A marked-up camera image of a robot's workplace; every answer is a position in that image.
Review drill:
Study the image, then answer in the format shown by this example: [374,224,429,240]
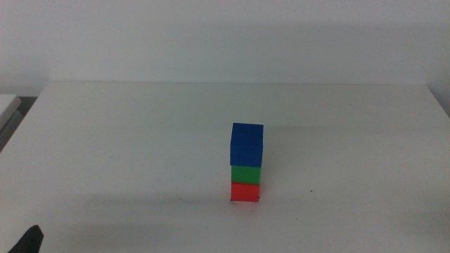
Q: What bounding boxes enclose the red cube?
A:
[230,181,261,203]

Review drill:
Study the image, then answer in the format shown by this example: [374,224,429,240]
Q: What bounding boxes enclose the green cube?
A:
[231,164,262,186]

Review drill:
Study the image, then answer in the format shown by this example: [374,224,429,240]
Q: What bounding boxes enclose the blue cube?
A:
[229,122,264,169]

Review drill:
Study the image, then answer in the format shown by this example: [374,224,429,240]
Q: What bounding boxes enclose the white flat panel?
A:
[0,93,23,122]

